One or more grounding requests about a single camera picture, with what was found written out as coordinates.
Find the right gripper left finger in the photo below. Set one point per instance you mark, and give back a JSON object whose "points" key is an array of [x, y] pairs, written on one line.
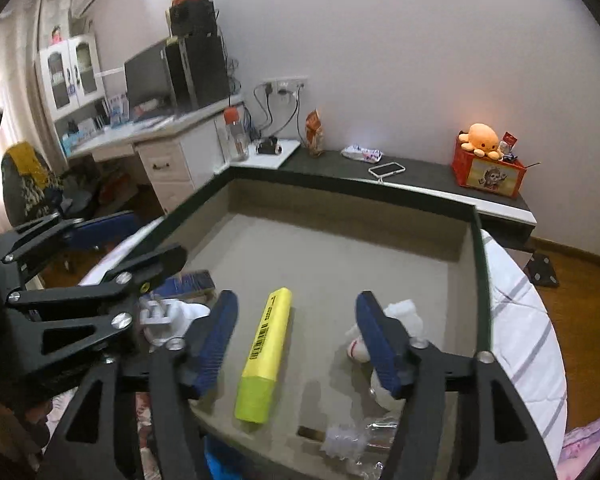
{"points": [[97, 438]]}

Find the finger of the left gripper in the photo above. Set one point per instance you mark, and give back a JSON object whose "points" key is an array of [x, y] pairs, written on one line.
{"points": [[130, 280], [24, 251]]}

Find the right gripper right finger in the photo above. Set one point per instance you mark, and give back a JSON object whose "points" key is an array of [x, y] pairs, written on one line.
{"points": [[496, 437]]}

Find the white round plug device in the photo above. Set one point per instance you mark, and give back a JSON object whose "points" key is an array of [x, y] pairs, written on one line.
{"points": [[163, 319]]}

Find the clear plastic bottle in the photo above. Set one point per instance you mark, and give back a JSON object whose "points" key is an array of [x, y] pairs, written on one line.
{"points": [[362, 450]]}

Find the white astronaut figurine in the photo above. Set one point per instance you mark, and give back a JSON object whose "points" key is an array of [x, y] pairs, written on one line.
{"points": [[382, 338]]}

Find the yellow highlighter marker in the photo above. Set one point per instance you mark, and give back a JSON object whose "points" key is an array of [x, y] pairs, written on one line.
{"points": [[259, 376]]}

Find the pink storage box tray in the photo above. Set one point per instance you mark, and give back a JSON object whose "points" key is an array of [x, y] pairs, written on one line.
{"points": [[326, 240]]}

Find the office chair with clothes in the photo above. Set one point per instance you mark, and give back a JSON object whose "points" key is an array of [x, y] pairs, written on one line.
{"points": [[32, 190]]}

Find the pink bedding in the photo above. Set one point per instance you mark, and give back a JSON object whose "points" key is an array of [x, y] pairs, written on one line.
{"points": [[579, 447]]}

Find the white desk with drawers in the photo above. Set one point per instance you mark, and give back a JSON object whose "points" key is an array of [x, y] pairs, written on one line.
{"points": [[179, 153]]}

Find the beige curtain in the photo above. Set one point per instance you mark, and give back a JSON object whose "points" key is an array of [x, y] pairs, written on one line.
{"points": [[22, 99]]}

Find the black floor scale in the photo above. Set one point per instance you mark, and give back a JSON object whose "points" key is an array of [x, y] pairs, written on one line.
{"points": [[540, 271]]}

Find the bottle with orange cap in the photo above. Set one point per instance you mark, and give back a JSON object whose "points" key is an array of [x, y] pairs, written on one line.
{"points": [[236, 130]]}

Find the white nightstand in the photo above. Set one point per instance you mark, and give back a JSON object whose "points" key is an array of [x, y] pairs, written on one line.
{"points": [[268, 161]]}

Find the white glass door cabinet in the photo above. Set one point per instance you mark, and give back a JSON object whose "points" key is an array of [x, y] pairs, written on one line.
{"points": [[70, 75]]}

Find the small black webcam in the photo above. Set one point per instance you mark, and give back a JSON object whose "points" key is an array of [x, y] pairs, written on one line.
{"points": [[268, 145]]}

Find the black computer monitor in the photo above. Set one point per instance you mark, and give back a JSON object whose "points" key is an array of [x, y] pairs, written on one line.
{"points": [[148, 86]]}

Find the pink doll figure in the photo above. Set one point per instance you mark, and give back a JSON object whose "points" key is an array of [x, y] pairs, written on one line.
{"points": [[56, 35]]}

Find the black low cabinet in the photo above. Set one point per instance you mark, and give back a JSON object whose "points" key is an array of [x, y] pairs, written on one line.
{"points": [[509, 220]]}

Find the black computer tower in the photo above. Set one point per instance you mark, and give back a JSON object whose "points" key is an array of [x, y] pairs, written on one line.
{"points": [[197, 72]]}

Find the red snack bag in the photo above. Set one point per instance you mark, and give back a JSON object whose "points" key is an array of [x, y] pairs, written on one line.
{"points": [[314, 134]]}

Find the tissue packet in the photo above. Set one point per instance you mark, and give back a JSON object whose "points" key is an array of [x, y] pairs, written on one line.
{"points": [[359, 154]]}

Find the black speaker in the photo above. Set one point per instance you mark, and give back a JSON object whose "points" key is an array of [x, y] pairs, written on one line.
{"points": [[193, 17]]}

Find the red toy box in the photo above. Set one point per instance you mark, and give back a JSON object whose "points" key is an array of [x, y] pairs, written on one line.
{"points": [[488, 175]]}

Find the white smartphone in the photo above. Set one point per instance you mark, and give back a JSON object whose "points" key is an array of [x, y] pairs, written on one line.
{"points": [[383, 171]]}

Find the orange octopus plush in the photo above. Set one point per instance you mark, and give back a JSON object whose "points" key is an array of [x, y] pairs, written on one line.
{"points": [[481, 140]]}

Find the wall power outlet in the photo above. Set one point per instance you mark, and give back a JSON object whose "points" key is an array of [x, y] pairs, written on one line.
{"points": [[289, 84]]}

